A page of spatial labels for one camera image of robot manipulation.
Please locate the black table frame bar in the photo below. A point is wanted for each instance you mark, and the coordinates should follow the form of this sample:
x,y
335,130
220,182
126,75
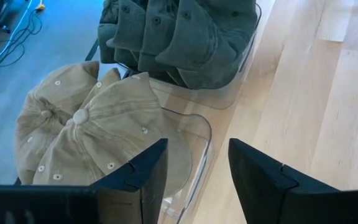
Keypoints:
x,y
92,49

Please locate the clear plastic bin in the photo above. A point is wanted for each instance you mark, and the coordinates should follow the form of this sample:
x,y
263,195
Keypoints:
x,y
197,149
216,96

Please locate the dark green baseball cap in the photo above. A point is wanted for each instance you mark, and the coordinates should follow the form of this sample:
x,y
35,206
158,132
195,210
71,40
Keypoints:
x,y
106,40
129,28
244,25
158,37
197,46

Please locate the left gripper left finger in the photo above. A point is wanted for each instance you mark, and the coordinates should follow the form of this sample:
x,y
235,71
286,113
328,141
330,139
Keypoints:
x,y
73,205

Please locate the yellow plug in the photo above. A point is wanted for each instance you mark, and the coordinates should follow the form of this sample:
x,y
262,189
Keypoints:
x,y
40,5

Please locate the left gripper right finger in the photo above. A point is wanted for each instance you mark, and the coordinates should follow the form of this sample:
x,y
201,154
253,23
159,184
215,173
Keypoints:
x,y
291,202

